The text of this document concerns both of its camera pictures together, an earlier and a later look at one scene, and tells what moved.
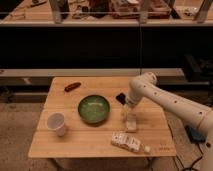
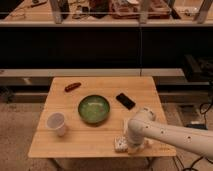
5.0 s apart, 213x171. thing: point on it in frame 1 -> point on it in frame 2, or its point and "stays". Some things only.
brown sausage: [72, 86] stays
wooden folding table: [82, 118] stays
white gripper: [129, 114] -> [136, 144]
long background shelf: [106, 13] stays
